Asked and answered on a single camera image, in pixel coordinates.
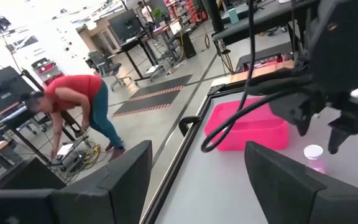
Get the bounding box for wooden board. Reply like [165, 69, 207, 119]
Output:
[211, 59, 295, 88]

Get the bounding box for black computer tower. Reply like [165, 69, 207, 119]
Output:
[174, 29, 198, 60]

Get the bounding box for red storage shelf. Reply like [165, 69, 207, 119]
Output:
[165, 0, 209, 23]

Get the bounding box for black table clamp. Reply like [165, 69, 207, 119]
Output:
[178, 115, 202, 138]

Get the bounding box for grey office chair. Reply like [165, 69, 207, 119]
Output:
[85, 50, 135, 92]

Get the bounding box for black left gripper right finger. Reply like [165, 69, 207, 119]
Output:
[244, 141, 358, 224]

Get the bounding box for black tray with red parts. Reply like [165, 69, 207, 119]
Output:
[235, 42, 295, 74]

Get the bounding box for yellow floor cable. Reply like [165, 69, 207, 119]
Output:
[81, 144, 102, 165]

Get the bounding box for tall pink pill bottle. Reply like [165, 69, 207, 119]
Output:
[303, 144, 327, 175]

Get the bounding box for person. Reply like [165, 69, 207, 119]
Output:
[19, 74, 127, 162]

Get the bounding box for teal cup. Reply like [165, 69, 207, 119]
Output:
[227, 7, 240, 26]

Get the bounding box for white pillar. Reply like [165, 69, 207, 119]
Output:
[9, 17, 94, 77]

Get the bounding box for black striped floor mat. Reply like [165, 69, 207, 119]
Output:
[111, 90, 183, 118]
[128, 73, 194, 102]

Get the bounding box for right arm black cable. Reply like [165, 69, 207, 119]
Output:
[200, 0, 310, 154]

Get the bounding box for black desk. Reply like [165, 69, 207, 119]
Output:
[211, 0, 319, 43]
[116, 18, 186, 82]

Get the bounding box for black ceiling spotlight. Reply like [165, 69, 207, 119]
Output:
[0, 16, 12, 34]

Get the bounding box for pink plastic bin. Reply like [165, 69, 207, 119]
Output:
[203, 96, 290, 152]

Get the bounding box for grey floor equipment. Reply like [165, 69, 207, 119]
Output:
[56, 141, 90, 172]

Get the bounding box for black computer monitor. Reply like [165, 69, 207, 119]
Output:
[108, 9, 146, 42]

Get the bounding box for red drawer cabinet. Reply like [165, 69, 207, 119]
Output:
[30, 57, 65, 85]

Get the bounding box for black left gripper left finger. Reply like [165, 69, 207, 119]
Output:
[50, 140, 154, 224]

